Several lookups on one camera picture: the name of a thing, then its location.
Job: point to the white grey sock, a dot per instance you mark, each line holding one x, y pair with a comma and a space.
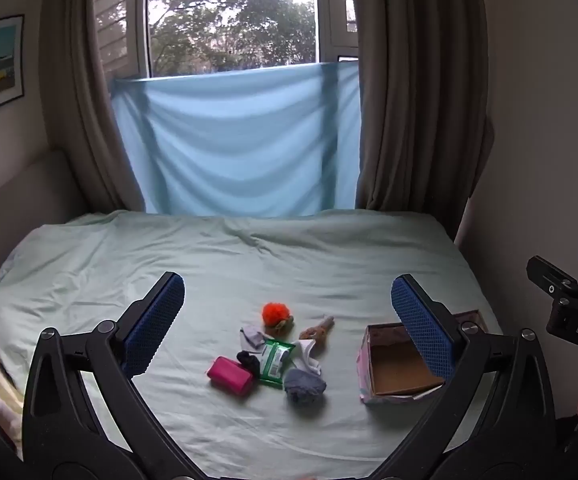
253, 336

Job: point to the brown curtain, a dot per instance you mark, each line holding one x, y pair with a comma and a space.
419, 110
84, 110

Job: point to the light blue hanging cloth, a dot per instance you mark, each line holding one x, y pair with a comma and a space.
234, 145

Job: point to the orange knitted toy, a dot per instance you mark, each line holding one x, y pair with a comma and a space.
274, 312

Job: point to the brown knitted toy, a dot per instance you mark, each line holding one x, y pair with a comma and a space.
315, 331

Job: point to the grey blue cloth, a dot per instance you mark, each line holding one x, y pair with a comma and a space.
304, 386

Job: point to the black sock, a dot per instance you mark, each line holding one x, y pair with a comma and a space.
249, 362

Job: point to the beige bed headboard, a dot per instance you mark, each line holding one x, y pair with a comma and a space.
14, 200

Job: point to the green wipes packet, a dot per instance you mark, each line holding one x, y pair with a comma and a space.
275, 362

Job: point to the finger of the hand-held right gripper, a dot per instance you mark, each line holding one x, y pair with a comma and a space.
549, 275

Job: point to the green tree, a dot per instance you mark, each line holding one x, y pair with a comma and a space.
234, 20

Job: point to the cardboard box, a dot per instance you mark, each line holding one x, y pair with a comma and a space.
399, 370

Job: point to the white window frame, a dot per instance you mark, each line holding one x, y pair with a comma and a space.
330, 10

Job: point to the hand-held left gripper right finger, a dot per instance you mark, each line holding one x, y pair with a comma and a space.
421, 330

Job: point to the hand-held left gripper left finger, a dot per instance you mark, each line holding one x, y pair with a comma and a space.
154, 330

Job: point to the white cloth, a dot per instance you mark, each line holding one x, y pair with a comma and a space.
308, 357

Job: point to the bed with pale green sheet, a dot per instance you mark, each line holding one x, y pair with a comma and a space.
209, 260

